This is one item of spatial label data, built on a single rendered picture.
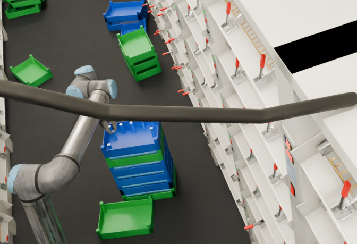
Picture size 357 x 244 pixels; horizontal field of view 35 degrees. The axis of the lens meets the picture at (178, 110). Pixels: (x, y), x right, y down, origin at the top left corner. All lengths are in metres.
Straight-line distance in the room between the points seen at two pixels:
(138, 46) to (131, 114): 3.22
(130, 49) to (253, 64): 2.61
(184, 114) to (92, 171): 2.66
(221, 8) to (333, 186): 0.75
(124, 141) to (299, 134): 1.92
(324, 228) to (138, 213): 1.94
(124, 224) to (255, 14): 2.11
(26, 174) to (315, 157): 1.29
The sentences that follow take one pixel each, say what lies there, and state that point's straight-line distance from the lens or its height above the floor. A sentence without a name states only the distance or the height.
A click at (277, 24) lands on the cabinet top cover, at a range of 1.20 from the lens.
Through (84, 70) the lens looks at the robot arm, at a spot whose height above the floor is 0.92.
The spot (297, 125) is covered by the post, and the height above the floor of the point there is 1.63.
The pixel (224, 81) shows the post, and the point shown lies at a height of 1.20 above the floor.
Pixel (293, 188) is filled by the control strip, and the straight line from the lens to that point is 1.37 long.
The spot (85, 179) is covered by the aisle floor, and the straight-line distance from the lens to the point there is 3.48.
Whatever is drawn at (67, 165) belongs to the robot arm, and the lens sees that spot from 2.20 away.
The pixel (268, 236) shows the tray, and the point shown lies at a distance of 2.31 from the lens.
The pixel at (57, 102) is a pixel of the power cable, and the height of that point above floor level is 1.98.
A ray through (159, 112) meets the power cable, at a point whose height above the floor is 1.90.
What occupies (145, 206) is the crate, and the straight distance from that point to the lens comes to 3.21.
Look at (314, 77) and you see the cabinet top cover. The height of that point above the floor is 1.77.
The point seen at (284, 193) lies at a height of 1.13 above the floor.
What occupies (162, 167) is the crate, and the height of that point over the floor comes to 0.27.
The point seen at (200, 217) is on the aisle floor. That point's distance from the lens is 3.09.
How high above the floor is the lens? 2.47
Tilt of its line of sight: 42 degrees down
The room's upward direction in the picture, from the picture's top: 16 degrees counter-clockwise
